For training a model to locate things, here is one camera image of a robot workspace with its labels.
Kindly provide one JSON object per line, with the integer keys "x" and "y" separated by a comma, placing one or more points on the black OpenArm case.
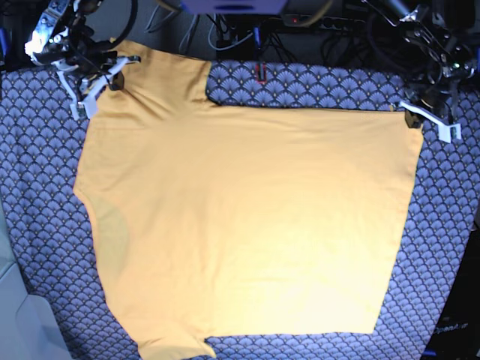
{"x": 456, "y": 335}

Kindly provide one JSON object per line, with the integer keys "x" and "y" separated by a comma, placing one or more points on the blue box overhead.
{"x": 234, "y": 6}

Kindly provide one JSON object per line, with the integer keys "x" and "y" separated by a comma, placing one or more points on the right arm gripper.
{"x": 62, "y": 38}

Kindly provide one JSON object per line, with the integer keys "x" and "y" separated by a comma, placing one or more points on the white plastic bin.
{"x": 28, "y": 327}

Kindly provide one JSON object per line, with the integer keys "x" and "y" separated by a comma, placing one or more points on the yellow T-shirt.
{"x": 213, "y": 221}

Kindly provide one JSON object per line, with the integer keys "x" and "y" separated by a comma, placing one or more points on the black power strip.
{"x": 328, "y": 23}

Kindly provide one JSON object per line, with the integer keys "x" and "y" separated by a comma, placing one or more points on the red table clamp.
{"x": 260, "y": 72}

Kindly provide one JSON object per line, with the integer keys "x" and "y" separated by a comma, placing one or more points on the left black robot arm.
{"x": 403, "y": 16}

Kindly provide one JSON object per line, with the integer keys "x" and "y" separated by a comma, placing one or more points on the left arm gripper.
{"x": 453, "y": 59}

